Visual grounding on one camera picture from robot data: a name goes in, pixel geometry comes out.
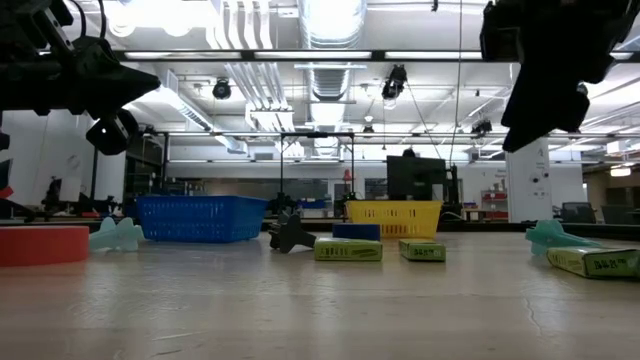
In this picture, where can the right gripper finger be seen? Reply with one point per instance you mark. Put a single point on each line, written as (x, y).
(522, 110)
(552, 107)

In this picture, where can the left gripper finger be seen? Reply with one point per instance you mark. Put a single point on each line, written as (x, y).
(135, 70)
(127, 92)

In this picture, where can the green staples box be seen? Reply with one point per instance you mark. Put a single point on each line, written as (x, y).
(347, 250)
(422, 251)
(595, 262)

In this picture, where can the red tape roll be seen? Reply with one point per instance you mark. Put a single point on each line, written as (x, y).
(40, 245)

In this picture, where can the blue tape roll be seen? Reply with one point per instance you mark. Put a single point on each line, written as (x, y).
(356, 231)

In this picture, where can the black staple remover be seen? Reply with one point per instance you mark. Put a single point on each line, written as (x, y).
(290, 237)

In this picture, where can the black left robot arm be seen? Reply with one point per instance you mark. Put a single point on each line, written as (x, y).
(15, 85)

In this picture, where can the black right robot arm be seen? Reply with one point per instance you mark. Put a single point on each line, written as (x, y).
(627, 15)

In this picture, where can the black ceiling spotlight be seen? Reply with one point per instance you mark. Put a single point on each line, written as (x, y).
(221, 90)
(395, 82)
(482, 126)

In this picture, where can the white square pillar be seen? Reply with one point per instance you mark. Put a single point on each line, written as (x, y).
(527, 200)

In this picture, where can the shelf with red bins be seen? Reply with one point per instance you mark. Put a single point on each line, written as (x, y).
(494, 196)

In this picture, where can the dark office chair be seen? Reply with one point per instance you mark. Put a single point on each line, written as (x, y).
(577, 212)

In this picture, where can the black computer monitor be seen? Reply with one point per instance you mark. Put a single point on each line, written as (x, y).
(415, 177)

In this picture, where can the blue plastic basket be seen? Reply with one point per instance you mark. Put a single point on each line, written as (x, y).
(200, 220)

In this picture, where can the black overhead light bar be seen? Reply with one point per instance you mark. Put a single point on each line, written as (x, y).
(377, 55)

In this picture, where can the yellow plastic basket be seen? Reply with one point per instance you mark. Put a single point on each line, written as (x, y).
(395, 217)

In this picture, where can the small red lamp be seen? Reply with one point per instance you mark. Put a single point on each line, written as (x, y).
(347, 176)

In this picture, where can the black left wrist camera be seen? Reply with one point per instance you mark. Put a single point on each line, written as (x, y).
(95, 52)

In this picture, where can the black aluminium table frame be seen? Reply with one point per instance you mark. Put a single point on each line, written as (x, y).
(480, 226)

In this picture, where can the black metal stand frame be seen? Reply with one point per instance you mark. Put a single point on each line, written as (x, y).
(317, 134)

